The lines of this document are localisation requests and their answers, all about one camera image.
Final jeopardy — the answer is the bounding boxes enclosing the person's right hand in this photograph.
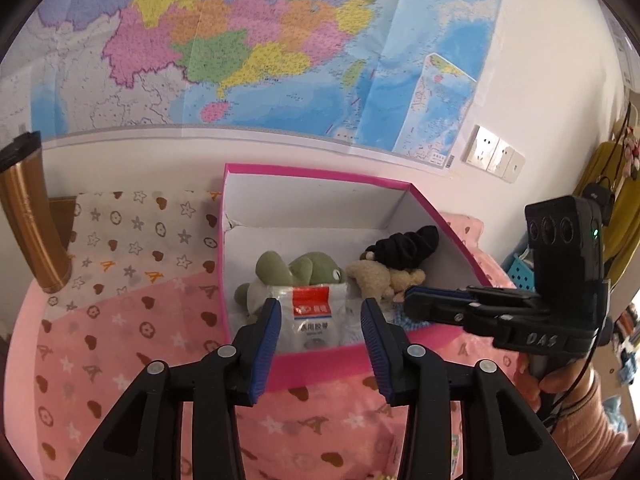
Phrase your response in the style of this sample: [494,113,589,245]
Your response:
[517,354,597,402]

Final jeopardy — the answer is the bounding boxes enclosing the green plush frog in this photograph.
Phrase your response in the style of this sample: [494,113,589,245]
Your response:
[234,251,347,318]

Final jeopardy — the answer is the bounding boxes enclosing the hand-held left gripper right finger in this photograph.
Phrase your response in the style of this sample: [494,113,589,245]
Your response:
[350,297,576,480]

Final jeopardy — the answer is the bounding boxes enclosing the brown board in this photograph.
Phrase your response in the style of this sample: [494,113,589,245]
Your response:
[47,195,81,252]

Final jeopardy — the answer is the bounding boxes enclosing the colourful wall map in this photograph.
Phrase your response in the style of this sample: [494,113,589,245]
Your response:
[0,0,508,176]

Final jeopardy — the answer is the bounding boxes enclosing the yellow garment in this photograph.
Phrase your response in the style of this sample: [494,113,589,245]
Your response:
[575,141,640,281]

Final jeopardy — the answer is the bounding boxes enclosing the person's right forearm pink sleeve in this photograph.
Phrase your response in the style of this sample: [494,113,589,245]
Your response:
[545,367,640,480]

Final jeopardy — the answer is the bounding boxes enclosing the brown metal bottle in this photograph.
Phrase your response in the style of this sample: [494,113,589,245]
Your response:
[0,131,73,295]

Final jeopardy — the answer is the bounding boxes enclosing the small hanging plush doll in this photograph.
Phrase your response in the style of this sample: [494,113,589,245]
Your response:
[622,130,640,181]

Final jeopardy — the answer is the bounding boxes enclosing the black cloth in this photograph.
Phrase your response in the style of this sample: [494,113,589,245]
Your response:
[361,225,440,273]

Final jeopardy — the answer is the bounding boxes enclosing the pink cardboard box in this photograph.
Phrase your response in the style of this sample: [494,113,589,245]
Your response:
[217,162,516,393]

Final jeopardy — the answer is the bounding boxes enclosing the beige plush toy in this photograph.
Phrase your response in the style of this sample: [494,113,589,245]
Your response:
[346,252,427,303]

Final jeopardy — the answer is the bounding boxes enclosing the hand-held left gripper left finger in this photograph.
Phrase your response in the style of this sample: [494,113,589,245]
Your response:
[65,297,283,480]

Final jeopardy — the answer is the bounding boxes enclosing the white packet red label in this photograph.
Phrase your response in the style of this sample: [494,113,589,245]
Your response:
[257,282,363,356]

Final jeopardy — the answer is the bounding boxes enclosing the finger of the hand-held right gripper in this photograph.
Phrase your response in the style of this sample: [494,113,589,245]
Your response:
[402,284,541,333]

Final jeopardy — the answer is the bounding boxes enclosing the pink printed blanket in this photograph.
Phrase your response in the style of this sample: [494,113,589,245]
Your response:
[0,189,521,480]

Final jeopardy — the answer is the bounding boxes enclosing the blue plastic basket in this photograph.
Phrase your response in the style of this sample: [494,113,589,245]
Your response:
[502,247,538,291]

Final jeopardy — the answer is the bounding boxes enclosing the black bag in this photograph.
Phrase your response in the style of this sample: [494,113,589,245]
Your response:
[582,177,617,226]

